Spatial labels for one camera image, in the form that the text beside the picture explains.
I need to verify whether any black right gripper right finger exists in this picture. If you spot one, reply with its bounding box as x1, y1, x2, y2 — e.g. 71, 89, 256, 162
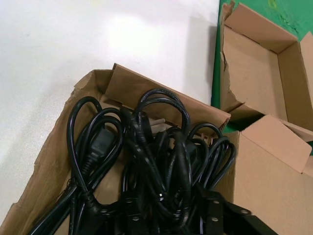
195, 185, 278, 235

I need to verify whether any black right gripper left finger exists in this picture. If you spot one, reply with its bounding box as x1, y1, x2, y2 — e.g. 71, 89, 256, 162
97, 197, 157, 235

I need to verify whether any shallow open cardboard box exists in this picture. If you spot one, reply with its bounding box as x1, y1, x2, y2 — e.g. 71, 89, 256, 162
219, 0, 313, 143

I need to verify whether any open cardboard box torn corner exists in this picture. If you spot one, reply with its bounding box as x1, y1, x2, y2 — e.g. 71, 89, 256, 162
9, 63, 313, 235

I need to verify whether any black power cable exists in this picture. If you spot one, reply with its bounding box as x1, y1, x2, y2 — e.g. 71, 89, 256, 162
26, 96, 126, 235
122, 88, 199, 235
188, 122, 237, 194
119, 107, 177, 187

